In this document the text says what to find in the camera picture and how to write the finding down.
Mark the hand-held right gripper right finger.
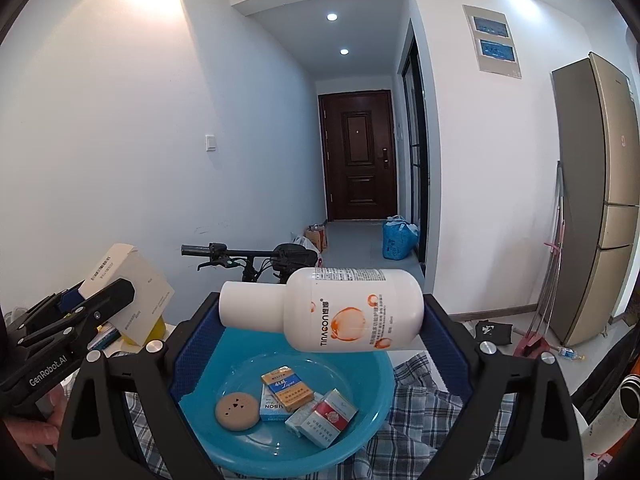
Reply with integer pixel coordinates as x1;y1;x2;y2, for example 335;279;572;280
423;294;587;480

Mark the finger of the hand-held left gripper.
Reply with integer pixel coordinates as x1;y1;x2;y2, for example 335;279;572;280
10;282;85;334
15;278;136;350

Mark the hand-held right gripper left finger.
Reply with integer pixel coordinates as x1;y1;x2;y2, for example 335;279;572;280
55;292;236;480

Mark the white cardboard box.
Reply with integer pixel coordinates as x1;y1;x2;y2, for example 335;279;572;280
80;243;176;347

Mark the white lotion bottle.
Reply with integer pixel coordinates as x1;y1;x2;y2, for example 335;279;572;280
219;266;426;352

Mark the blue plastic basin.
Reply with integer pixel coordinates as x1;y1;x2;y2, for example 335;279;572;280
178;329;397;479

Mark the white round desktop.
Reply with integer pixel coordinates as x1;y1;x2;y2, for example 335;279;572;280
162;321;586;441

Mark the person's left hand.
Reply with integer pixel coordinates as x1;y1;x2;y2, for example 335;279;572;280
16;391;67;470

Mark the blue white booklet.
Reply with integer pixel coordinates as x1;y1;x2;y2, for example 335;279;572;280
89;324;122;351

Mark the yellow container green rim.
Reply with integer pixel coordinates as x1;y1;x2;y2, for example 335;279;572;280
119;316;167;347

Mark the black bag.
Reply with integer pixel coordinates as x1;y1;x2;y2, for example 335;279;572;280
474;320;514;346

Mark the blue plaid cloth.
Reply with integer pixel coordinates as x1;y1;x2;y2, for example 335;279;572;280
119;352;522;480

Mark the round tan compact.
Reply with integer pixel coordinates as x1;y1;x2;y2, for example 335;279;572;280
215;392;260;433

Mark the red dustpan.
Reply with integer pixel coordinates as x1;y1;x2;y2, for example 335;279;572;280
515;331;547;359

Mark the white blue small box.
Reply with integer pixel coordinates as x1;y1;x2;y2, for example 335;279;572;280
259;389;297;423

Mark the gold blue cigarette pack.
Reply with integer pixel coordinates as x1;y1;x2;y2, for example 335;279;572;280
260;367;315;414

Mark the black bicycle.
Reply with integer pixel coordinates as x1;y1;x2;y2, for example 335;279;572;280
181;242;324;286

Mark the blue plastic bag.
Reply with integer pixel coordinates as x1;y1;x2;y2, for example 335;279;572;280
382;215;420;261

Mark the pale blue cigarette pack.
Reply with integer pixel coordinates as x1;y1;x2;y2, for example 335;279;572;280
285;396;326;439

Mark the red white cigarette pack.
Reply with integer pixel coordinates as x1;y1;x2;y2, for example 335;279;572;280
300;387;359;449

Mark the white plastic bag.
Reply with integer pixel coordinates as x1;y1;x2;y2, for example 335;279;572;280
292;235;323;267

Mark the black jacket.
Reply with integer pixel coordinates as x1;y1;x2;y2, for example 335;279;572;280
570;330;640;423

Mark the brown paper bag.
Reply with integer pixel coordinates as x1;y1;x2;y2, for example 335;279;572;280
305;224;329;253

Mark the cream tumbler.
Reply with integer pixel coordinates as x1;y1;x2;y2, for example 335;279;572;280
580;374;640;467

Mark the black framed glass door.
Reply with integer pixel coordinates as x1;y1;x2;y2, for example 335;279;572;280
400;19;431;267

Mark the dark brown door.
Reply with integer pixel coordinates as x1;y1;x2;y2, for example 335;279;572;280
318;90;399;222

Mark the gold refrigerator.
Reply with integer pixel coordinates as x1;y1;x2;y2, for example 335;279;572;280
551;51;640;347

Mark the grey wall panel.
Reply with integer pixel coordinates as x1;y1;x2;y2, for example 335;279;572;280
462;4;524;80

